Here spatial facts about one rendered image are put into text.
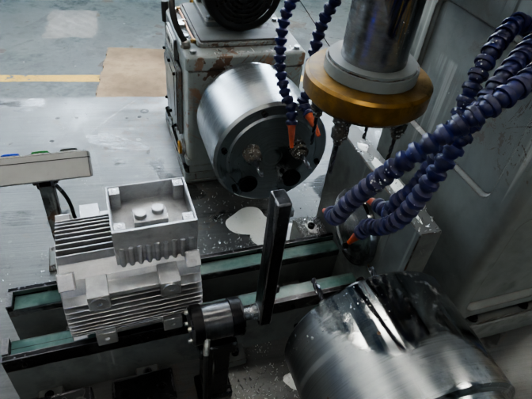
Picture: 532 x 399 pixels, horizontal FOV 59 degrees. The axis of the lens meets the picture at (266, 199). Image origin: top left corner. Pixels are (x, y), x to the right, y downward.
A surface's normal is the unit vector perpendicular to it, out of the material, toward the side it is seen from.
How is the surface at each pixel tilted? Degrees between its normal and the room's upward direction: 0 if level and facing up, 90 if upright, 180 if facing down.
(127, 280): 0
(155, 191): 90
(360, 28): 90
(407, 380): 20
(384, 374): 32
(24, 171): 52
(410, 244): 90
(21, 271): 0
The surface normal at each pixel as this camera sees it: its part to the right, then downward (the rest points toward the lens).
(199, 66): 0.31, 0.66
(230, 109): -0.57, -0.45
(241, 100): -0.36, -0.59
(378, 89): -0.01, 0.66
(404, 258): -0.95, 0.14
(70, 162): 0.30, 0.07
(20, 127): 0.10, -0.74
